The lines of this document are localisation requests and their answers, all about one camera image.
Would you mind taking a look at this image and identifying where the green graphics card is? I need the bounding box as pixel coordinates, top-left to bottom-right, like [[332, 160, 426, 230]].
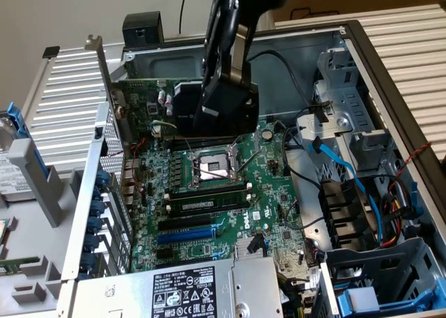
[[84, 34, 261, 142]]

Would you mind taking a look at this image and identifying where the black RAM slot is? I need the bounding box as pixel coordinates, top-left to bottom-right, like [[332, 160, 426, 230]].
[[169, 137, 241, 146], [163, 183, 254, 196], [165, 188, 254, 200]]

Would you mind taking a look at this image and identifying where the CPU socket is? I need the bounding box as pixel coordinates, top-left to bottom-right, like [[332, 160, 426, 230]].
[[187, 144, 245, 192]]

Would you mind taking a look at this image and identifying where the black box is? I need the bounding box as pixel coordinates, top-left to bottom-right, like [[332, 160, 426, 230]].
[[121, 11, 165, 51]]

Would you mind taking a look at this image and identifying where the green motherboard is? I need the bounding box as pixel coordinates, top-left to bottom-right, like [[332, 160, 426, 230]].
[[120, 119, 327, 298]]

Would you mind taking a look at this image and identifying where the labelled green RAM stick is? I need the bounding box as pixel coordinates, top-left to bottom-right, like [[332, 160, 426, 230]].
[[169, 195, 251, 213]]

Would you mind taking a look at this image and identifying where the metal disk bay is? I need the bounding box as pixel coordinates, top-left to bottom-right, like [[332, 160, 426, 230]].
[[312, 47, 397, 174]]

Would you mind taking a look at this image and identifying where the long black expansion slot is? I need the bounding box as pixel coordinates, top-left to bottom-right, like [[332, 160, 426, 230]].
[[157, 215, 213, 234]]

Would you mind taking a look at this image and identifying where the silver finned heatsink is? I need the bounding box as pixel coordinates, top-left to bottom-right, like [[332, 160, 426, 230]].
[[233, 234, 268, 260]]

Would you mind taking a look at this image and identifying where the black fan shroud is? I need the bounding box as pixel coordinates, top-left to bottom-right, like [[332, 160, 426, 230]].
[[318, 177, 379, 253]]

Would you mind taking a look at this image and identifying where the short black expansion slot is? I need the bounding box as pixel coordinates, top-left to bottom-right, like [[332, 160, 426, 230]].
[[155, 247, 176, 262]]

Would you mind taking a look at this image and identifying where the small black end cap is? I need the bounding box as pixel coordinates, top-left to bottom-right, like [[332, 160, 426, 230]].
[[41, 45, 61, 60]]

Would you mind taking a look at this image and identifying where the grey metal PC case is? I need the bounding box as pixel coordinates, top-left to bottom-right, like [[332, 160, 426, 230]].
[[57, 17, 446, 318]]

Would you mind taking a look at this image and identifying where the blue disk carrier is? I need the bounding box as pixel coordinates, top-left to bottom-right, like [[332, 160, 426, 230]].
[[6, 101, 49, 179]]

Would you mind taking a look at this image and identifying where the blue plastic tab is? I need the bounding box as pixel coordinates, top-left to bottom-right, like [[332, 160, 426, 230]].
[[408, 180, 423, 225]]

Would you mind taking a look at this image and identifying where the grey power supply unit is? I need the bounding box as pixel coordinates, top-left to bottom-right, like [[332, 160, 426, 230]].
[[74, 255, 284, 318]]

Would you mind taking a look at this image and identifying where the grey plastic drive cage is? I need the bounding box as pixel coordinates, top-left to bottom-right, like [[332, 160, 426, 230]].
[[315, 236, 446, 318]]

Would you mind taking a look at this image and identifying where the grey parts rack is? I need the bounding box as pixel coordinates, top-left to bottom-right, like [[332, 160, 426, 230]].
[[0, 136, 90, 318]]

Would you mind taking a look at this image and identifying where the thin black cable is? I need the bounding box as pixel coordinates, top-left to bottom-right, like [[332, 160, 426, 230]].
[[178, 0, 191, 35]]

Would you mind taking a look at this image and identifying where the silver disk bay bracket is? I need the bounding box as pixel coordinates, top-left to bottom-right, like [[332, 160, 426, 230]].
[[295, 114, 336, 150]]

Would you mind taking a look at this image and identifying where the black strap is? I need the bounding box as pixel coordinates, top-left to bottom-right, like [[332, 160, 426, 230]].
[[308, 100, 334, 124]]

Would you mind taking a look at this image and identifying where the black data wire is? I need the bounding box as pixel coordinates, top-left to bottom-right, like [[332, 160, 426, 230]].
[[281, 122, 323, 188]]

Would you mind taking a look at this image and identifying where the red black twisted wire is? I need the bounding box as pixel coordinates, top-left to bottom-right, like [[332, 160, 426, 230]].
[[385, 140, 433, 195], [104, 138, 147, 202]]

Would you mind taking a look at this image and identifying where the black intrusion switch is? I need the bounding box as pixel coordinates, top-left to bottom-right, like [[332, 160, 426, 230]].
[[93, 125, 107, 158]]

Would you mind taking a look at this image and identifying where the black wire with flat plug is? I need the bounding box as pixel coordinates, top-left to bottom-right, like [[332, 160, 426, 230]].
[[246, 231, 265, 255]]

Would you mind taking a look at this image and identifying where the thin black looped wire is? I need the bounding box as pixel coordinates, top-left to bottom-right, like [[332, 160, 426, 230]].
[[284, 198, 327, 231]]

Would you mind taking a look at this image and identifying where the blue data wire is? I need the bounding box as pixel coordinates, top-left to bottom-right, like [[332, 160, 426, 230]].
[[307, 135, 384, 244]]

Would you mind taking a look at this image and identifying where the coloured wire bundle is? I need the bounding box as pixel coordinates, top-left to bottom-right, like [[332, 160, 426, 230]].
[[379, 187, 410, 249]]

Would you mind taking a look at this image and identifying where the braided power wire bundle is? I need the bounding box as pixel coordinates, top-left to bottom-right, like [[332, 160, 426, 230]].
[[276, 271, 316, 318]]

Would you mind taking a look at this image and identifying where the blue drive handle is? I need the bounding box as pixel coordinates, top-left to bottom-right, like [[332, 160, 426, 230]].
[[334, 285, 446, 316]]

